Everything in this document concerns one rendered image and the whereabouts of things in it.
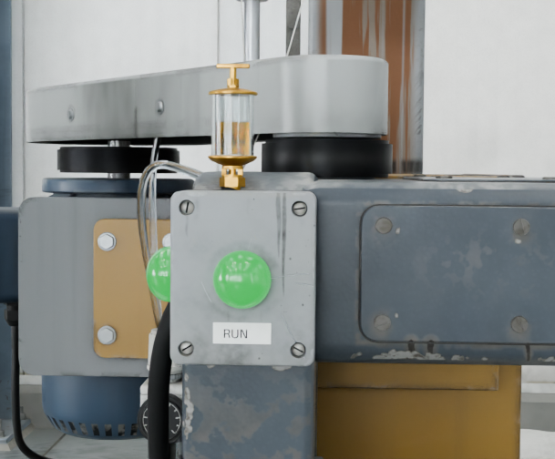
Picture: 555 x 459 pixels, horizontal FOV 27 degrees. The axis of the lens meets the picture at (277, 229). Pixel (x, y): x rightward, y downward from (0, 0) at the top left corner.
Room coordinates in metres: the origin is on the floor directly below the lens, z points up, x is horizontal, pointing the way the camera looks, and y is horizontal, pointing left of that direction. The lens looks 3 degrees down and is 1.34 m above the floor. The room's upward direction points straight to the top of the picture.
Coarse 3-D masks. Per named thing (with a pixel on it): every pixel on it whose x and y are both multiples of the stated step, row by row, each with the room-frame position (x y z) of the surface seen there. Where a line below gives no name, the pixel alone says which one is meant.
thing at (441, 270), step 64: (320, 192) 0.64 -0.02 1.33; (384, 192) 0.64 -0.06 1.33; (448, 192) 0.64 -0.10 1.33; (512, 192) 0.63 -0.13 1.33; (320, 256) 0.64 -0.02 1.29; (384, 256) 0.63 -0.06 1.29; (448, 256) 0.63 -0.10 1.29; (512, 256) 0.63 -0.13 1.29; (320, 320) 0.64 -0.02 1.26; (384, 320) 0.63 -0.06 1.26; (448, 320) 0.63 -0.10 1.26; (512, 320) 0.63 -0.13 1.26; (192, 384) 0.63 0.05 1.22; (256, 384) 0.63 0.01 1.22; (192, 448) 0.63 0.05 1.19; (256, 448) 0.63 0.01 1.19
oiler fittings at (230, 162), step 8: (224, 64) 0.67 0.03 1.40; (232, 64) 0.67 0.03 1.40; (240, 64) 0.67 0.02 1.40; (248, 64) 0.67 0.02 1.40; (232, 72) 0.67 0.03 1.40; (232, 80) 0.67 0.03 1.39; (224, 88) 0.66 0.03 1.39; (232, 88) 0.66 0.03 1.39; (240, 88) 0.66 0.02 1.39; (216, 160) 0.66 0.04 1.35; (224, 160) 0.66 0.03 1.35; (232, 160) 0.66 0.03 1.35; (240, 160) 0.66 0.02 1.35; (248, 160) 0.66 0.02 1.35; (224, 168) 0.67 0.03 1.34; (232, 168) 0.66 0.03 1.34; (240, 168) 0.67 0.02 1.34; (224, 176) 0.67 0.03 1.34; (232, 176) 0.66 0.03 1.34; (240, 176) 0.67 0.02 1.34; (224, 184) 0.66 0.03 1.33; (232, 184) 0.66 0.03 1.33; (240, 184) 0.67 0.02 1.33
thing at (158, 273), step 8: (168, 248) 0.61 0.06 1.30; (152, 256) 0.61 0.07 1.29; (160, 256) 0.60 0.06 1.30; (168, 256) 0.60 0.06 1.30; (152, 264) 0.60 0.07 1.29; (160, 264) 0.60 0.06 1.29; (168, 264) 0.60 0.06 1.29; (152, 272) 0.60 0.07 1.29; (160, 272) 0.60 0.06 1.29; (168, 272) 0.60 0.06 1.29; (152, 280) 0.60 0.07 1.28; (160, 280) 0.60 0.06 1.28; (168, 280) 0.60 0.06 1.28; (152, 288) 0.60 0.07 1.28; (160, 288) 0.60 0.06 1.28; (168, 288) 0.60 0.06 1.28; (160, 296) 0.60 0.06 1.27; (168, 296) 0.60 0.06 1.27
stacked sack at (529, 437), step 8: (520, 432) 4.18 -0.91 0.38; (528, 432) 4.19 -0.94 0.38; (536, 432) 4.20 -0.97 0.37; (544, 432) 4.21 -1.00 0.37; (552, 432) 4.25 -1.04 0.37; (520, 440) 4.06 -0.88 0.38; (528, 440) 4.03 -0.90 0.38; (536, 440) 4.01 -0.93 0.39; (544, 440) 4.01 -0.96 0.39; (552, 440) 4.01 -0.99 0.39; (520, 448) 3.96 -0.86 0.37; (528, 448) 3.93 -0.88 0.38; (536, 448) 3.94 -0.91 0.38; (544, 448) 3.93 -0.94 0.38; (552, 448) 3.94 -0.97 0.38; (520, 456) 3.90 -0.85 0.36; (528, 456) 3.89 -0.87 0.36; (536, 456) 3.89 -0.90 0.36
